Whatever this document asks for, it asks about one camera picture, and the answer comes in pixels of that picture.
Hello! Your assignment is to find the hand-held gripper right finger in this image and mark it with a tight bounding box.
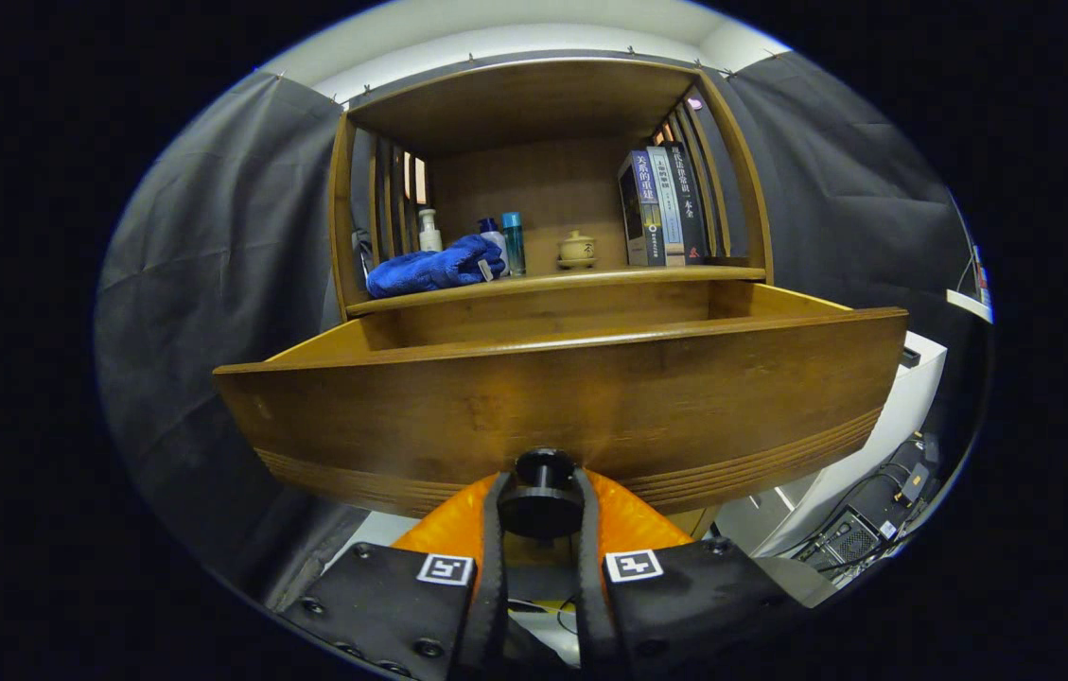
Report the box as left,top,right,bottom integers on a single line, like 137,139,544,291
574,468,814,681

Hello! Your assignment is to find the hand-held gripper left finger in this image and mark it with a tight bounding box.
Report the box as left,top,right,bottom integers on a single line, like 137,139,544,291
278,471,511,681

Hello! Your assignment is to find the wooden drawer with black knob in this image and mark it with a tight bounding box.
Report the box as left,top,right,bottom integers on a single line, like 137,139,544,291
214,281,909,540

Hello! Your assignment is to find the wooden countertop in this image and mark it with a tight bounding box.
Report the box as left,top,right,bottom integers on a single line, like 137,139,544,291
344,265,767,318

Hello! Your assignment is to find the black computer case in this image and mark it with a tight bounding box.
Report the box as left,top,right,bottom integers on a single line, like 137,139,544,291
794,435,941,578

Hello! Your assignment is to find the blue folded towel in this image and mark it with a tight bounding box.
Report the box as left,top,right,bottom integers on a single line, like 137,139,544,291
366,235,506,300

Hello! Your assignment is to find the teal slim bottle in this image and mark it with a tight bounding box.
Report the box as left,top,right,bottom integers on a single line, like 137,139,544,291
501,212,527,277

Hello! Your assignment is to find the white bottle with blue cap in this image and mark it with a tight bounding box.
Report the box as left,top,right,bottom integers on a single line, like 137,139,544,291
479,218,510,277

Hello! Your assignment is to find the book with blue spine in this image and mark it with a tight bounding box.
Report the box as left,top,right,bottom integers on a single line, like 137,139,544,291
618,149,667,268

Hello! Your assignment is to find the book with white spine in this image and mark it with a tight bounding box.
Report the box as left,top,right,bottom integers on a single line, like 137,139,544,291
645,146,686,266

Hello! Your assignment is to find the white side table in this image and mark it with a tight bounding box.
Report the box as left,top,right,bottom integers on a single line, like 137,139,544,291
946,288,993,324

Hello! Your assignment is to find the white box with black handles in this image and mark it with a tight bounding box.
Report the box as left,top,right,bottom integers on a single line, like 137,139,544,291
713,331,948,559

